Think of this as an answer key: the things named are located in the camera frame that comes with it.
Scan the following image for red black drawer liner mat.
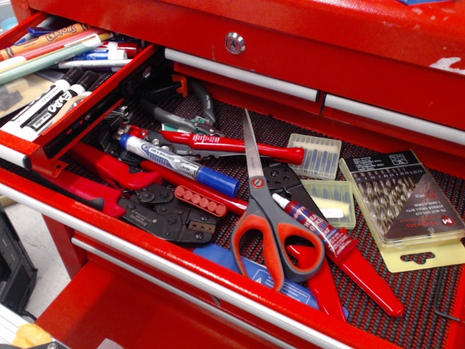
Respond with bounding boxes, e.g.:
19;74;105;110
0;92;465;349

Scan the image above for red white marker in drawer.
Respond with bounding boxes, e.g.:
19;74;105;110
68;41;143;62

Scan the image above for small open red drawer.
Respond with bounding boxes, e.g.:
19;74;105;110
0;12;158;178

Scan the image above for blue capped white marker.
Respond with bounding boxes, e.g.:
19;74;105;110
119;134;240;198

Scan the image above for red tool chest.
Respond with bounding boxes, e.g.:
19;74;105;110
0;0;465;349

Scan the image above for red and grey scissors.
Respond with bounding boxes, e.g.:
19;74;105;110
230;110;325;291

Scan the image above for red round-hole bit holder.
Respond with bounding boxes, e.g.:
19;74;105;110
174;185;228;217

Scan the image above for blue plastic package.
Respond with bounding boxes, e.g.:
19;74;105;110
193;243;349;321

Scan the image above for clear small bit case upper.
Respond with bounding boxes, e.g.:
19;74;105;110
288;133;342;180

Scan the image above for clear small bit case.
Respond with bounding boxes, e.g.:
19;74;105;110
302;180;356;230
288;133;342;180

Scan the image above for clear small bit case lower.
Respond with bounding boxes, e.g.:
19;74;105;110
302;180;356;230

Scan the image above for red threadlocker tube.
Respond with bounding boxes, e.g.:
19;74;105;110
272;193;358;261

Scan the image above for silver chest lock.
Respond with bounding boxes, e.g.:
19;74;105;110
225;32;246;55

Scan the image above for black expo marker right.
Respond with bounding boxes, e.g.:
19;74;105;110
20;71;98;141

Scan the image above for black expo marker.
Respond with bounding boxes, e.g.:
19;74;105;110
1;67;84;134
20;71;98;141

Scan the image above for black expo marker left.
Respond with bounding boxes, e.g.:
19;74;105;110
1;67;84;134

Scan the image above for drill bit set case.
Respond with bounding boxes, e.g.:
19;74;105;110
339;150;464;273

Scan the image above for black hex key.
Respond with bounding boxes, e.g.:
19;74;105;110
433;267;461;323

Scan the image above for black box at left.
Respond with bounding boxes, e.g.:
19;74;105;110
1;206;38;316

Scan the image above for green long stick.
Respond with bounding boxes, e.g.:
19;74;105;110
1;32;113;85

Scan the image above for red handled crimper right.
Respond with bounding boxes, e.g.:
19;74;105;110
264;161;404;317

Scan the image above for grey handled pliers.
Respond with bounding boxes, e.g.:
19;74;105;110
139;79;224;137

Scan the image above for black crimper with red handles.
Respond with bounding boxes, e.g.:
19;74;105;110
35;143;219;246

